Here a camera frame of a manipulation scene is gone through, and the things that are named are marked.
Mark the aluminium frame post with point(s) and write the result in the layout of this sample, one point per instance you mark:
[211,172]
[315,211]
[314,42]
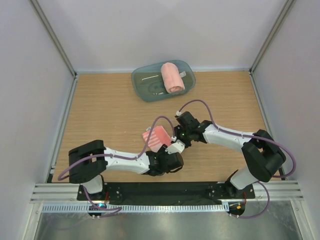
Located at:
[280,19]
[52,35]

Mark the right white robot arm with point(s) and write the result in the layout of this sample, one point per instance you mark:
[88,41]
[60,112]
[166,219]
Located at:
[263,158]

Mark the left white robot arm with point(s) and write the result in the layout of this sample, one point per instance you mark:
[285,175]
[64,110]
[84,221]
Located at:
[88,161]

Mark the teal translucent plastic bin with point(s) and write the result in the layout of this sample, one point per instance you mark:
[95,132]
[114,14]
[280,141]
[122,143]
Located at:
[149,85]

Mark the slotted white cable duct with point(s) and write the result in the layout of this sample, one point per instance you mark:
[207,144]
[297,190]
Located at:
[87,208]

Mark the right aluminium frame post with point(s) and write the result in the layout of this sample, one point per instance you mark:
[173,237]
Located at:
[280,19]

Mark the long pink towel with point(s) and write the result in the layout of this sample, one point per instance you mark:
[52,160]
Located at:
[171,78]

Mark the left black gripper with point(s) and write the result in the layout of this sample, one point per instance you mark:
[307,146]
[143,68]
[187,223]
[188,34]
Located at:
[162,150]

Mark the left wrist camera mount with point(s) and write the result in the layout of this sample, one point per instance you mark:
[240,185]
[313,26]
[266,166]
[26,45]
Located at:
[177,146]

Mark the left aluminium frame post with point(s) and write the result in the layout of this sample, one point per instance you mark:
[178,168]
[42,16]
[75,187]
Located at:
[52,35]

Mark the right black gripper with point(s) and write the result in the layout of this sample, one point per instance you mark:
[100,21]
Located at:
[177,129]

